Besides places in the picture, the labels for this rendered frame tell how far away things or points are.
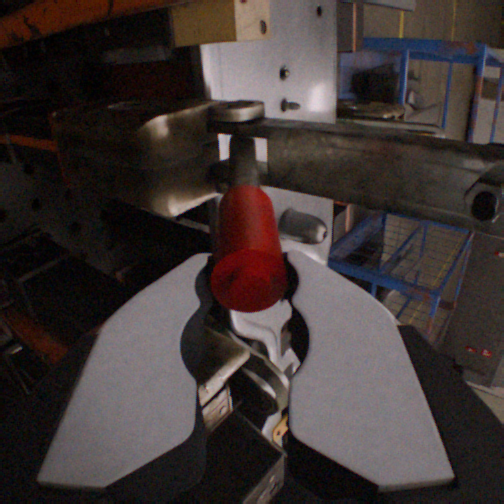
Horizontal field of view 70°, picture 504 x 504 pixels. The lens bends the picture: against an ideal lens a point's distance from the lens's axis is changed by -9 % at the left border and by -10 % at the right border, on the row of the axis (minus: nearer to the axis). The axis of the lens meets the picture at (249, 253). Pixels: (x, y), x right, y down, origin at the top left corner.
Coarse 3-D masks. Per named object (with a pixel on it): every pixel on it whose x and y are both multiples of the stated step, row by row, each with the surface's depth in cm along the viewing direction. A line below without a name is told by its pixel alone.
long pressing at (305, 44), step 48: (288, 0) 33; (336, 0) 39; (192, 48) 27; (240, 48) 30; (288, 48) 35; (336, 48) 42; (240, 96) 31; (288, 96) 37; (288, 192) 41; (288, 240) 44
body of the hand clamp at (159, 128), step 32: (0, 128) 34; (32, 128) 30; (64, 128) 25; (96, 128) 22; (128, 128) 21; (160, 128) 20; (192, 128) 22; (0, 160) 38; (32, 160) 33; (64, 160) 27; (96, 160) 24; (128, 160) 22; (160, 160) 21; (192, 160) 22; (96, 192) 26; (128, 192) 23; (160, 192) 22; (192, 192) 23
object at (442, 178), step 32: (224, 128) 23; (256, 128) 21; (288, 128) 20; (320, 128) 20; (352, 128) 20; (224, 160) 25; (288, 160) 21; (320, 160) 20; (352, 160) 19; (384, 160) 18; (416, 160) 17; (448, 160) 16; (480, 160) 15; (320, 192) 21; (352, 192) 20; (384, 192) 19; (416, 192) 18; (448, 192) 17; (480, 192) 15; (448, 224) 17; (480, 224) 16
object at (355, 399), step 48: (288, 288) 12; (336, 288) 10; (336, 336) 9; (384, 336) 8; (336, 384) 7; (384, 384) 7; (288, 432) 7; (336, 432) 6; (384, 432) 6; (432, 432) 6; (336, 480) 6; (384, 480) 6; (432, 480) 5
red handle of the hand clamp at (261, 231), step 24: (240, 144) 22; (240, 168) 18; (240, 192) 15; (264, 192) 15; (240, 216) 13; (264, 216) 13; (216, 240) 13; (240, 240) 11; (264, 240) 11; (216, 264) 11; (240, 264) 11; (264, 264) 11; (216, 288) 11; (240, 288) 11; (264, 288) 11
